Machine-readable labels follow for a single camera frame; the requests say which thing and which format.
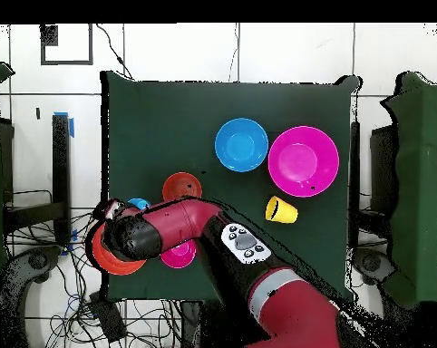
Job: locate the blue plastic cup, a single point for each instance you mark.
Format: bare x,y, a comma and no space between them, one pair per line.
140,203

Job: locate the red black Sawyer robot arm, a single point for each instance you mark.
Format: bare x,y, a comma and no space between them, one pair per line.
294,319

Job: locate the dark green tablecloth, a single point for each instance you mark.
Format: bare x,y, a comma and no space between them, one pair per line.
167,127

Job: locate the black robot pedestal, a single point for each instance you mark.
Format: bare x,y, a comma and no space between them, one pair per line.
191,322

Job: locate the large orange plastic bowl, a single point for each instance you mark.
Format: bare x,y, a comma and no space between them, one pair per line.
106,261

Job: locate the yellow plastic cup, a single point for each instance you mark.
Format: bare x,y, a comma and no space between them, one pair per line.
285,214

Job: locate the large pink plastic bowl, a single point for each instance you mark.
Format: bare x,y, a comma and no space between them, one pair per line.
302,161

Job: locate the blue tape strip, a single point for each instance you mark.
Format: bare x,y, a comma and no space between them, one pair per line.
71,128

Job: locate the small red-orange plastic bowl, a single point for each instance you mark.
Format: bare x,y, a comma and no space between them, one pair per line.
182,186

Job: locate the black floor box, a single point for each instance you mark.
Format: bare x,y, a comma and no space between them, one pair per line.
108,319

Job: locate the blue plastic bowl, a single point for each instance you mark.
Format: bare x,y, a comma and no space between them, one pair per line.
241,145

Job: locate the black metal frame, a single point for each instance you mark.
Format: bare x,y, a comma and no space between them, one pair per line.
60,163
383,170

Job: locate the small magenta plastic bowl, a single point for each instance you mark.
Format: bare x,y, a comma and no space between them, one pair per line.
178,257

